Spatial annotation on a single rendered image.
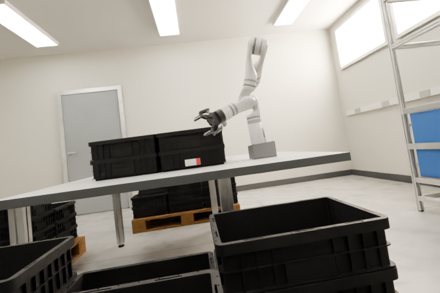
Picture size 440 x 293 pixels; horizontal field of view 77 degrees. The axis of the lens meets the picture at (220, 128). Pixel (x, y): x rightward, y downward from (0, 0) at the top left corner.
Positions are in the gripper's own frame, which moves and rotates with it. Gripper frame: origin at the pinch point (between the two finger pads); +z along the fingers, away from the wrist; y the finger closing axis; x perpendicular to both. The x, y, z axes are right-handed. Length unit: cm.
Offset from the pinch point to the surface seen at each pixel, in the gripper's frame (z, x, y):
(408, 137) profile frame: -185, 65, 82
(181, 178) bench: 23.3, -6.5, 19.3
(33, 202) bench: 79, 4, -7
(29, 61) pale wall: 72, 308, -351
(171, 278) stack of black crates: 47, -75, 45
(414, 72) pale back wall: -311, 100, 37
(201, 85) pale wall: -155, 286, -162
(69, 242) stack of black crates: 66, -35, 24
